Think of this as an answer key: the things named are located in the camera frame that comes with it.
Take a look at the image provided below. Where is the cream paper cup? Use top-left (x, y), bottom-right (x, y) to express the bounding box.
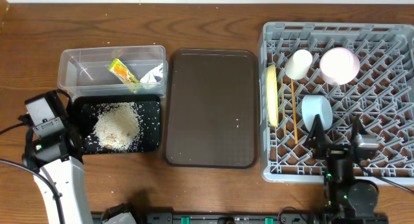
top-left (285, 49), bottom-right (312, 80)

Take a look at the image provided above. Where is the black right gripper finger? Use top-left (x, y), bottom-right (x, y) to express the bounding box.
top-left (351, 117), bottom-right (364, 153)
top-left (305, 115), bottom-right (327, 158)

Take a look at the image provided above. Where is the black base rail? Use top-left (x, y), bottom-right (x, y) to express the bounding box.
top-left (90, 212), bottom-right (389, 224)

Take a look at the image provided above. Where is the yellow snack wrapper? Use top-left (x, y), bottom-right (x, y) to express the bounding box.
top-left (108, 58), bottom-right (140, 92)

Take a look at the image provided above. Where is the crumpled white tissue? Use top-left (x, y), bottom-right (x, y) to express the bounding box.
top-left (140, 64), bottom-right (164, 84)

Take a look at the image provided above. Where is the light blue bowl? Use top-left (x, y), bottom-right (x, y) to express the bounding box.
top-left (301, 95), bottom-right (333, 131)

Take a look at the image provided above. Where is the pink bowl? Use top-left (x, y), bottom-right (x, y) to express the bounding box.
top-left (320, 47), bottom-right (360, 85)

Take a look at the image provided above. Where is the grey dishwasher rack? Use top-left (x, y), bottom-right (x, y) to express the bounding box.
top-left (258, 22), bottom-right (413, 186)

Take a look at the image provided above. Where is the clear plastic bin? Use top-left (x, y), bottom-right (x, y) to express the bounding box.
top-left (58, 45), bottom-right (168, 98)

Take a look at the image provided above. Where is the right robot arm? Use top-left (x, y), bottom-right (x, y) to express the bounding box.
top-left (308, 115), bottom-right (379, 223)

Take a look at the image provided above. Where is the dark brown serving tray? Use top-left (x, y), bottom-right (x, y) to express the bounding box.
top-left (162, 49), bottom-right (260, 169)

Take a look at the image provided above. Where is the wooden chopstick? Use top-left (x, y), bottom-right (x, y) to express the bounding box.
top-left (281, 77), bottom-right (287, 136)
top-left (290, 79), bottom-right (298, 144)

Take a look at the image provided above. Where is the yellow plate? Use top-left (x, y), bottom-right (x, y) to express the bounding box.
top-left (266, 65), bottom-right (279, 127)

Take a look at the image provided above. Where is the black waste tray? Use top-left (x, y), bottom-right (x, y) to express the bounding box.
top-left (74, 95), bottom-right (161, 154)

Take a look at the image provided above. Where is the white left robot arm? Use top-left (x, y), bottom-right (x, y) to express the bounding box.
top-left (19, 114), bottom-right (140, 223)

